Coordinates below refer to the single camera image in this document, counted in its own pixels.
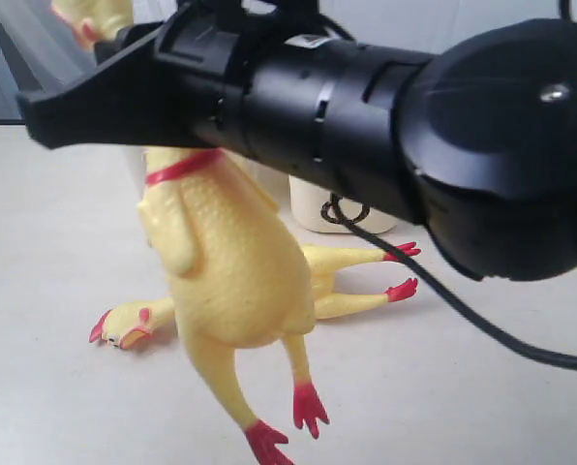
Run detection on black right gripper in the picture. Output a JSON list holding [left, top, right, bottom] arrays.
[[154, 1, 430, 223]]

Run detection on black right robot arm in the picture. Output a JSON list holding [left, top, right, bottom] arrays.
[[18, 1, 577, 281]]

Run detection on cream bin marked X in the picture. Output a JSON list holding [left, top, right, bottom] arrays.
[[124, 145, 146, 195]]

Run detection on cream bin marked O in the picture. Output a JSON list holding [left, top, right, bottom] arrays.
[[288, 176, 398, 234]]

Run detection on black cable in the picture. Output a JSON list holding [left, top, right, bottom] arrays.
[[320, 191, 577, 374]]

